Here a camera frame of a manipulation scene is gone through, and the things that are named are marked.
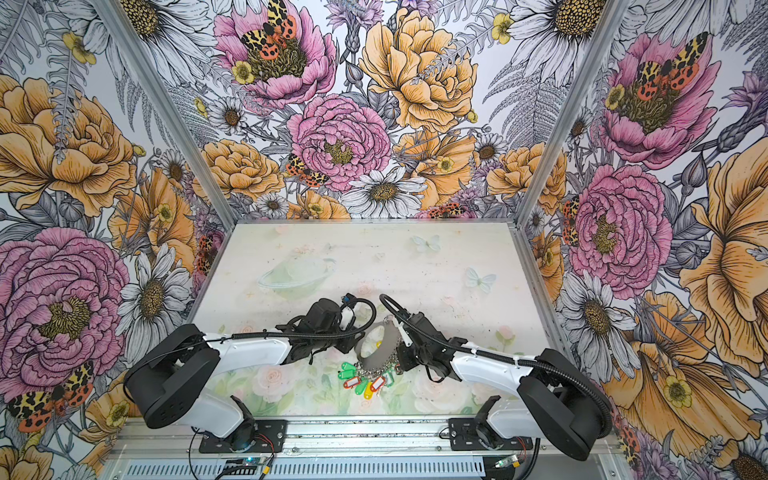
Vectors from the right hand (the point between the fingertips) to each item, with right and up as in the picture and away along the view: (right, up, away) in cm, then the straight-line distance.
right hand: (401, 360), depth 86 cm
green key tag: (-15, -3, -1) cm, 15 cm away
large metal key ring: (-4, +2, +4) cm, 6 cm away
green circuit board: (-37, -20, -14) cm, 44 cm away
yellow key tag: (-9, -7, -5) cm, 12 cm away
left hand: (-13, +5, +3) cm, 14 cm away
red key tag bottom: (-7, -5, -3) cm, 9 cm away
